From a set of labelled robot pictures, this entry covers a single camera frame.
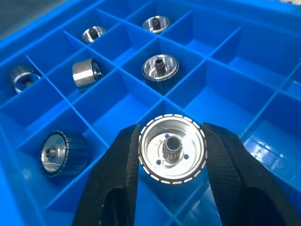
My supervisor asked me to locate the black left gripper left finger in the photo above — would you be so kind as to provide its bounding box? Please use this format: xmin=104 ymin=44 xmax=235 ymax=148
xmin=71 ymin=124 xmax=141 ymax=226

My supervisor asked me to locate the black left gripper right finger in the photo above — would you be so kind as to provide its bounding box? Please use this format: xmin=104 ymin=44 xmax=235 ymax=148
xmin=199 ymin=122 xmax=301 ymax=226

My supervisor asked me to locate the metal roller with toothed hub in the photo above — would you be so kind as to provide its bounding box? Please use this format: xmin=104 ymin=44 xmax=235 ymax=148
xmin=8 ymin=65 xmax=42 ymax=95
xmin=40 ymin=130 xmax=89 ymax=178
xmin=142 ymin=15 xmax=172 ymax=35
xmin=141 ymin=54 xmax=180 ymax=93
xmin=81 ymin=25 xmax=107 ymax=44
xmin=71 ymin=58 xmax=103 ymax=91
xmin=138 ymin=113 xmax=208 ymax=185

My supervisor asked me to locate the blue compartment tray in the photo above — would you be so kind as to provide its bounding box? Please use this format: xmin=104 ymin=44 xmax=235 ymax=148
xmin=0 ymin=0 xmax=301 ymax=226

